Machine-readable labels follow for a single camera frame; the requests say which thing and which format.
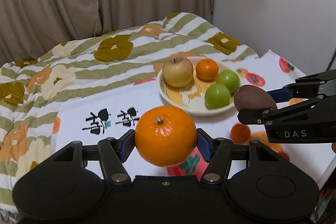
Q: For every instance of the cream duck print plate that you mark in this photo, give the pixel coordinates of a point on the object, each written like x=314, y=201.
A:
x=183, y=99

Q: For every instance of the brown kiwi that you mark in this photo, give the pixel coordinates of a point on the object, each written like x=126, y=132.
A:
x=252, y=98

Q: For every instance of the large green apple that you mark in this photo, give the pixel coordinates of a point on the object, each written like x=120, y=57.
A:
x=227, y=80

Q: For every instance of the large orange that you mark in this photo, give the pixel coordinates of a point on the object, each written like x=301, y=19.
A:
x=165, y=136

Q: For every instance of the red yellow apple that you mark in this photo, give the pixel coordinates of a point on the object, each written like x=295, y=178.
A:
x=178, y=72

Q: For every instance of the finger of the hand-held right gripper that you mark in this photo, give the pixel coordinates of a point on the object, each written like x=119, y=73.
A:
x=288, y=112
x=309, y=86

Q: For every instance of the small mandarin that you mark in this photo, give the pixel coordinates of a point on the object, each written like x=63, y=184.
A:
x=207, y=69
x=240, y=133

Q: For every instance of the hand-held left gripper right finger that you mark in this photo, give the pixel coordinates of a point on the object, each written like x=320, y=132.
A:
x=204, y=144

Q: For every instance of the small green apple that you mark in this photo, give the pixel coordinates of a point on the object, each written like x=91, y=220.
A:
x=217, y=96

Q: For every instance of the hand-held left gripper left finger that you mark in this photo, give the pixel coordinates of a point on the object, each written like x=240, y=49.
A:
x=129, y=146

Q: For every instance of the floral striped quilt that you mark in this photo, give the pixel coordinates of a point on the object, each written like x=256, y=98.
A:
x=78, y=61

